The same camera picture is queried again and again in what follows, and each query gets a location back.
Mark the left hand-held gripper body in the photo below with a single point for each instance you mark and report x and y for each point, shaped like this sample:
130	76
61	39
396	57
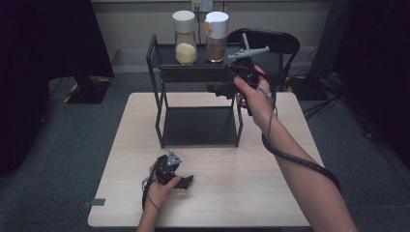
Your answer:
167	169

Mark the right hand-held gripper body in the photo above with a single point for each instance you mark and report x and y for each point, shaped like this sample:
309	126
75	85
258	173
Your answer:
246	69

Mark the glass jar of brown powder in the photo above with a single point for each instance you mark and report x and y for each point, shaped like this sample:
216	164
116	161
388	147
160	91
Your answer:
216	38

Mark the black metal rack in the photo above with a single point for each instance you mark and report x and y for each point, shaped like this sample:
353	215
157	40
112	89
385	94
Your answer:
199	125

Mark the glass jar of yellow grains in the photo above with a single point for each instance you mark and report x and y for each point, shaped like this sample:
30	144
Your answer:
185	48

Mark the person's left hand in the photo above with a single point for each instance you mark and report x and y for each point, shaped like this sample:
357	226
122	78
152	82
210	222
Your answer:
159	193

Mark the person's right hand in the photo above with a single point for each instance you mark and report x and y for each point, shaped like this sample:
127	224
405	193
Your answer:
259	103

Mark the black chair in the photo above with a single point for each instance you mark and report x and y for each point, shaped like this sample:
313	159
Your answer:
274	42

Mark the grey tape strip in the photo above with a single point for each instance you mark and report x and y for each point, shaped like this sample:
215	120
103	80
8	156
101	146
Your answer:
96	202

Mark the black stand base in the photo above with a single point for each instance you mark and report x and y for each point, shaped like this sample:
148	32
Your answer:
92	90

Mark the dark curtain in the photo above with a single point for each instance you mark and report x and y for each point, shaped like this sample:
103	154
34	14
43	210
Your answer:
370	64

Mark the black curtain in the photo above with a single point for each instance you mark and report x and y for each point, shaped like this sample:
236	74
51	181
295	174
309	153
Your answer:
38	64

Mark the white wall outlet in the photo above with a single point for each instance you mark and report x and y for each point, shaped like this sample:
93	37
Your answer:
201	5

